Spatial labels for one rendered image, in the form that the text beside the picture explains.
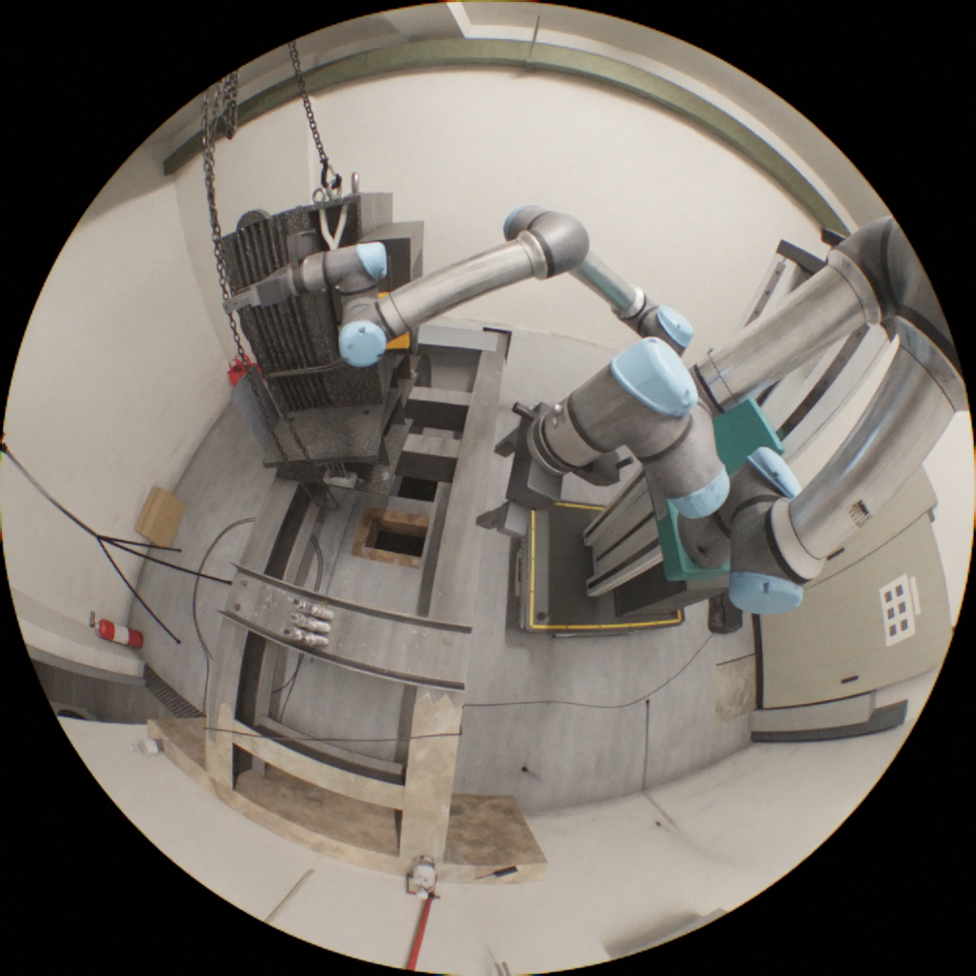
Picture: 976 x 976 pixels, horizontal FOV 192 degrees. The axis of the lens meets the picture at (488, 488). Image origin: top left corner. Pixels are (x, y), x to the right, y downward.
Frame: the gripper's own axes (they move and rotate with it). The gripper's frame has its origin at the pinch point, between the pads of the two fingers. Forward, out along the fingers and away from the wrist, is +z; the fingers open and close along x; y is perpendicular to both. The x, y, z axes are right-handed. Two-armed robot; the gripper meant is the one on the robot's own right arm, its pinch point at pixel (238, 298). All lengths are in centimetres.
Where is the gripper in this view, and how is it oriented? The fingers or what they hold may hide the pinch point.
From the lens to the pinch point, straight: 70.6
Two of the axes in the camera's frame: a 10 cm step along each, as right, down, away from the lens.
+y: -0.7, 5.6, 8.3
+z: -9.8, 1.3, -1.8
